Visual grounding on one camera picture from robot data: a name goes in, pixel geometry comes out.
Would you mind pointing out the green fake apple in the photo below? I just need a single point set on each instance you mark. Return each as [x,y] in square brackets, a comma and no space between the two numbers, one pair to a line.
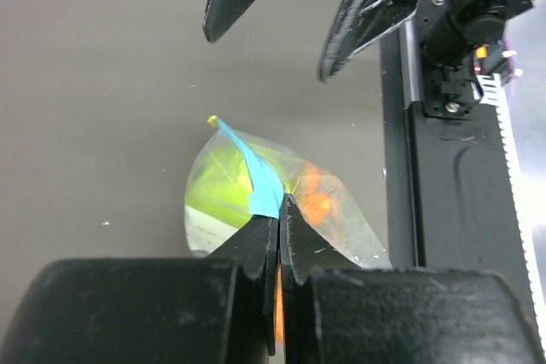
[218,183]

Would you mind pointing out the grey slotted cable duct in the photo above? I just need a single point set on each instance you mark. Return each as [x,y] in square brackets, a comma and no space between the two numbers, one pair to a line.
[495,95]

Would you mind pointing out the blue zip clear bag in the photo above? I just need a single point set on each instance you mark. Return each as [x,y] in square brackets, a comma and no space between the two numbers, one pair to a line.
[346,228]

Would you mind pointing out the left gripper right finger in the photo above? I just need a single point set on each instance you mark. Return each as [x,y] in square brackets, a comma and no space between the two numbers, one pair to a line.
[302,250]

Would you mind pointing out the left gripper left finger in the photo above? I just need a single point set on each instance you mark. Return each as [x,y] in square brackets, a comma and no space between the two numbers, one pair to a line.
[253,299]

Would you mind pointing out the orange fake fruit pieces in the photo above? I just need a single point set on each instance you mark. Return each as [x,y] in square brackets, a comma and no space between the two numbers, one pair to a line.
[302,181]

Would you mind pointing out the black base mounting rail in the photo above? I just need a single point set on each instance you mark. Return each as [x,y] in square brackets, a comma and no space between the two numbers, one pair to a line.
[448,195]

